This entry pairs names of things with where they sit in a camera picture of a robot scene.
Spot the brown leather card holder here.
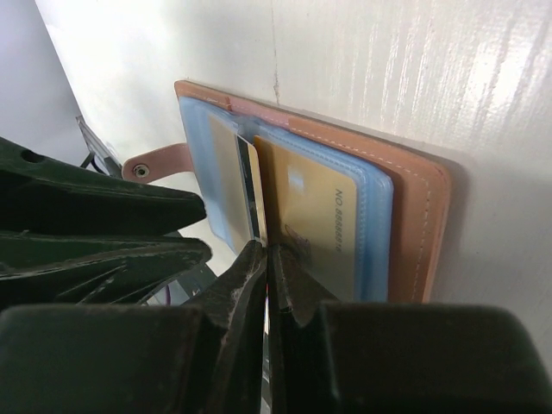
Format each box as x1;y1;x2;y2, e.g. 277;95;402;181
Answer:
122;81;451;303

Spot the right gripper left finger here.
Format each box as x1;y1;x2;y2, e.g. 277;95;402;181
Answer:
180;241;267;413

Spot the gold credit card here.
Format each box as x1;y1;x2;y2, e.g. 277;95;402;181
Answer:
254;135;357;300
209;116;267;254

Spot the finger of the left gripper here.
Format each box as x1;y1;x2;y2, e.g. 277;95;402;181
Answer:
1;232;211;304
1;139;206;235

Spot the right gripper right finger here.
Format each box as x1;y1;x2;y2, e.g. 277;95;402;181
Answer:
267;244;341;413

